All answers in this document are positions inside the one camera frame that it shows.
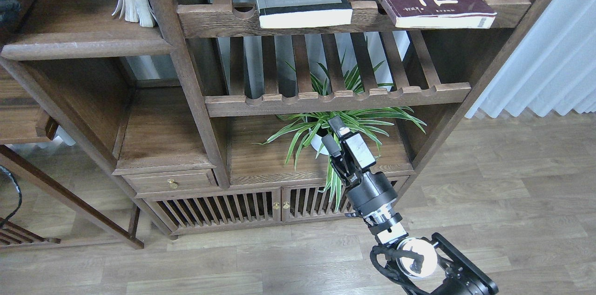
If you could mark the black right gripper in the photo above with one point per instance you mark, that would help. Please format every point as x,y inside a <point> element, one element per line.
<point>351,160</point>

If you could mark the white plant pot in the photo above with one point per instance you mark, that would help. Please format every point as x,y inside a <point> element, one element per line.
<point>317,143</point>

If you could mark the white curtain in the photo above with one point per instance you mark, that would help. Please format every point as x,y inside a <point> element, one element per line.
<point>553,68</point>

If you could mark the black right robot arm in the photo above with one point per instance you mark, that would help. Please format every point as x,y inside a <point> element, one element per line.
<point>397,256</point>

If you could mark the dark wooden bookshelf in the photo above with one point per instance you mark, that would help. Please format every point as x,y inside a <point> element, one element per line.
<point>189,99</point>

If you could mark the brass drawer knob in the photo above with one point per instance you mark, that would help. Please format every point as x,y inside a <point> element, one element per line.
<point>172,184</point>

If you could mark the green spider plant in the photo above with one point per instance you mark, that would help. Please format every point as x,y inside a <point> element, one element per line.
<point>366,121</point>

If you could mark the wooden side furniture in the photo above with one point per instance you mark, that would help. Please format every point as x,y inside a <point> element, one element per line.
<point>24,121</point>

